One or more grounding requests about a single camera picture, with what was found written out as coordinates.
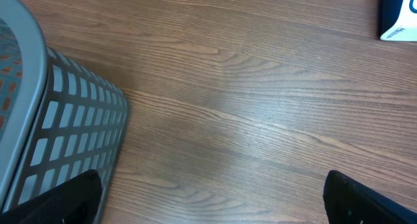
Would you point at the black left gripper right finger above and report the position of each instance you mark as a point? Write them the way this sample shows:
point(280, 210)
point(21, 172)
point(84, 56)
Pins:
point(348, 201)

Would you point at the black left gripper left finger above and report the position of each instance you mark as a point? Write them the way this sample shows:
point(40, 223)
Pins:
point(74, 201)

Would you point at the white barcode scanner stand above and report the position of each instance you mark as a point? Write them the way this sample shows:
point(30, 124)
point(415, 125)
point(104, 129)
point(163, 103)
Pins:
point(398, 20)

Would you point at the dark grey plastic basket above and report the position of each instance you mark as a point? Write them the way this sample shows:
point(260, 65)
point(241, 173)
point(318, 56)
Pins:
point(58, 119)

